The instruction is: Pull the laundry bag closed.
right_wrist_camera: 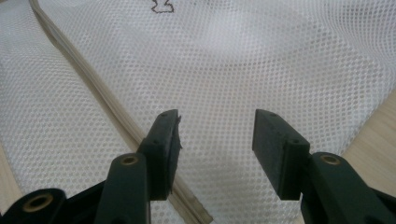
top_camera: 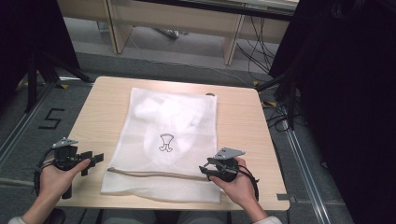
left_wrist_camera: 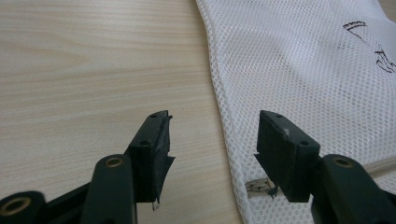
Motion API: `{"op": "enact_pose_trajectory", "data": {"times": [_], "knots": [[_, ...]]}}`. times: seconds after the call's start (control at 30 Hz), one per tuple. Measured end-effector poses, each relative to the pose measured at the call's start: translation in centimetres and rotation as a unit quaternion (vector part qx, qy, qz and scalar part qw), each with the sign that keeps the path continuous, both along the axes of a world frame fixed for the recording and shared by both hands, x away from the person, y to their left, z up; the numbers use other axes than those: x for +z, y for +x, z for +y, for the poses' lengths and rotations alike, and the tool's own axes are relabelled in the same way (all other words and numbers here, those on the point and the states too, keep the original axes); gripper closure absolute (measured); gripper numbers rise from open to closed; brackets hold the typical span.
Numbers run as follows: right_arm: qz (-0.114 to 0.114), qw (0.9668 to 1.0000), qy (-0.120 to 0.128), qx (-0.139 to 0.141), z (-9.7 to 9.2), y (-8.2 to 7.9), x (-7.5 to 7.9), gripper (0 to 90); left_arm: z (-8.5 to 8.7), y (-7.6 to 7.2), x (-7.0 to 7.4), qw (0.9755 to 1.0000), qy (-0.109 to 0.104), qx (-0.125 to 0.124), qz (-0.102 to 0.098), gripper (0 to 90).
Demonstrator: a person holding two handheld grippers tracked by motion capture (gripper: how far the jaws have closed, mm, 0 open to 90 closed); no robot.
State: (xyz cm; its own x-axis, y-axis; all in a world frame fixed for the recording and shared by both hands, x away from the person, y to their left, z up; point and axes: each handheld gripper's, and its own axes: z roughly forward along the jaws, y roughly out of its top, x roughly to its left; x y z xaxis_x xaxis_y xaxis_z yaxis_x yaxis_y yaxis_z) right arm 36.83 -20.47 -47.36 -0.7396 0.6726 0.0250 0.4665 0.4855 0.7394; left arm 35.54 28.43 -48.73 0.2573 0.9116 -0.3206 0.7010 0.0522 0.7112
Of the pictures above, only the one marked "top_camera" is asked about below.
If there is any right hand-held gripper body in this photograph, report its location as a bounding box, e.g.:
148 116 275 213
205 147 247 183

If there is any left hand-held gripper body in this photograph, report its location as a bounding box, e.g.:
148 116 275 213
51 137 79 200

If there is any white mesh laundry bag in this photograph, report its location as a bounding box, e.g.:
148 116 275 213
100 87 222 203

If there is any person's right hand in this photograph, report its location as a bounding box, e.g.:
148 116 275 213
207 156 260 213

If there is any person's left hand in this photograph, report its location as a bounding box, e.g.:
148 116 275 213
37 158 92 201

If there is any black chair part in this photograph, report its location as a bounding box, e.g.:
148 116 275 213
43 207 67 224

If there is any white garment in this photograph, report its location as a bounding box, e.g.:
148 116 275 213
134 92 204 169

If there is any grey tape strip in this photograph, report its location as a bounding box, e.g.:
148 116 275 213
276 193 297 203

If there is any person's grey clothing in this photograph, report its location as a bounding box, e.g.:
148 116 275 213
101 209 232 224

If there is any black metal stand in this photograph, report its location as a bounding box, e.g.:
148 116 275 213
25 50 94 114
256 69 297 131

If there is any black curtain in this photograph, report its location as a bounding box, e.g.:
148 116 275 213
0 0 80 105
268 0 396 224

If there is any light wooden desk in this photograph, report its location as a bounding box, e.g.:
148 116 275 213
57 0 301 66

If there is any left hand-held gripper cable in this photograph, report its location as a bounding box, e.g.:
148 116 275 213
33 148 56 197

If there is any hand-held gripper cable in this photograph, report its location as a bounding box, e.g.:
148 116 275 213
33 148 56 197
236 163 261 202

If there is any right hand-held gripper cable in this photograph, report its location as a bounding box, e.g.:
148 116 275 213
236 163 261 202

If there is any metal floor rail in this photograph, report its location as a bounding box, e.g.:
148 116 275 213
281 119 333 224
0 82 55 171

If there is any bundle of black floor cables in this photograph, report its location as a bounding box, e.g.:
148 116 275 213
235 15 290 132

